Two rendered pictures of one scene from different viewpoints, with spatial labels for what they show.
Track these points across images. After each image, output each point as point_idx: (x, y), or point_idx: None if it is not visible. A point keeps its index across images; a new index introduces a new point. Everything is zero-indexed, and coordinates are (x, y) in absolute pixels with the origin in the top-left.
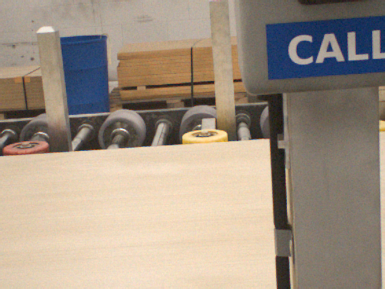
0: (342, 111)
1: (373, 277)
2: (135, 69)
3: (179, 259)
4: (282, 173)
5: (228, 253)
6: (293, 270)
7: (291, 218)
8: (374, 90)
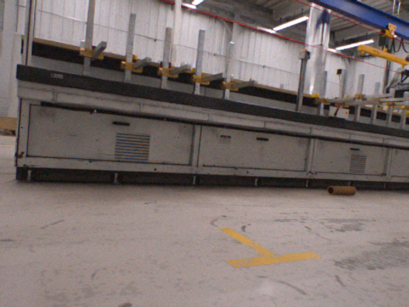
0: (305, 60)
1: (305, 69)
2: None
3: None
4: (302, 63)
5: None
6: (302, 68)
7: (302, 66)
8: (307, 59)
